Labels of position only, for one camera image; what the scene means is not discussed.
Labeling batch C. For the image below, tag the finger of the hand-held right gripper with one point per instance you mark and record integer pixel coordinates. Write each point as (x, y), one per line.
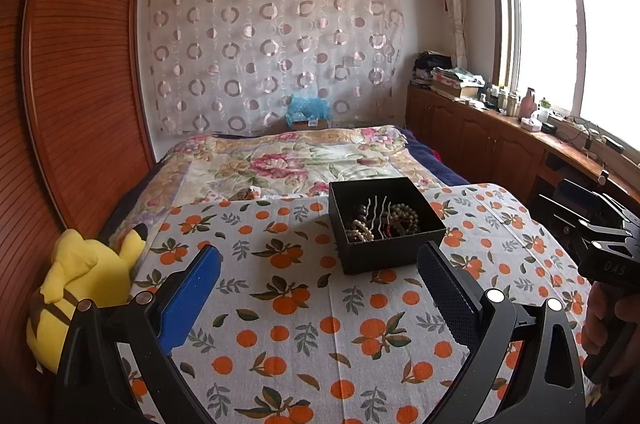
(575, 191)
(562, 216)

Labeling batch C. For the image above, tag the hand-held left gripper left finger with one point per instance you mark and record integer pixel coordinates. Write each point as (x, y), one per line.
(190, 299)

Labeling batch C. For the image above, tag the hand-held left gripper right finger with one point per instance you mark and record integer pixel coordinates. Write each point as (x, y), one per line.
(447, 299)

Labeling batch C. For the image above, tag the black jewelry box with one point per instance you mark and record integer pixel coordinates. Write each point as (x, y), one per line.
(390, 254)

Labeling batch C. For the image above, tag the silver wavy hairpin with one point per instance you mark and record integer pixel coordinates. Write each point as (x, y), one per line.
(387, 211)
(371, 211)

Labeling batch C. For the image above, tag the person's right hand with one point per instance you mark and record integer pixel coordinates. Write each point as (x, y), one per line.
(597, 319)

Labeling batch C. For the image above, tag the small black box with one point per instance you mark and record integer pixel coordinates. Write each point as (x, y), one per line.
(549, 128)

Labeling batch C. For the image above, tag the white tissue pack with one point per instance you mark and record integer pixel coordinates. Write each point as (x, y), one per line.
(531, 124)

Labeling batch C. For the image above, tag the green-capped clear bottle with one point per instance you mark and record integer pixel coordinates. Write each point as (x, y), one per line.
(543, 111)

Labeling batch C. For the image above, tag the pink bottle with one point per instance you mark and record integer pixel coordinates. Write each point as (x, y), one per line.
(528, 103)

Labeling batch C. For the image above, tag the yellow plush toy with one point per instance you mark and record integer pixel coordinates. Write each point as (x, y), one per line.
(80, 294)

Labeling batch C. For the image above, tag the brown wooden cabinet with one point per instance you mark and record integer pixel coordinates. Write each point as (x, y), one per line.
(475, 138)

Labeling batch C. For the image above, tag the orange-fruit print cloth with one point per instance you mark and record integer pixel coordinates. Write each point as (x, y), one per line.
(300, 329)

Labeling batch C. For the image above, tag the group of small bottles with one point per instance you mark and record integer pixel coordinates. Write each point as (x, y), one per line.
(500, 98)

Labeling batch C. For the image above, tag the dark blue bed sheet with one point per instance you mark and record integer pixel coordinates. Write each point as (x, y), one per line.
(435, 163)

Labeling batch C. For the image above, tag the stack of books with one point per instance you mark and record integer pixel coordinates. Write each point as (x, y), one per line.
(457, 83)

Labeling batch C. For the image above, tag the floral quilt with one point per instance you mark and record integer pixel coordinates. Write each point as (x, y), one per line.
(280, 163)

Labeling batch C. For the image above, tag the pile of dark clothes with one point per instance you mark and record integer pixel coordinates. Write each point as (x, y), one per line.
(430, 66)

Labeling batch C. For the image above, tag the small cardboard box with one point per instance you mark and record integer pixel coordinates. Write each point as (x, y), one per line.
(310, 124)

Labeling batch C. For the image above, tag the blue plastic bag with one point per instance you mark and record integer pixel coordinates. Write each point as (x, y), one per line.
(306, 107)

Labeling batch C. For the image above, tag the window with white frame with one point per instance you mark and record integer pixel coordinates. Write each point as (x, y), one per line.
(575, 13)

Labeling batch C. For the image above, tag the circle-patterned sheer wall curtain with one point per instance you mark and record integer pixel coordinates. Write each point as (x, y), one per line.
(270, 53)

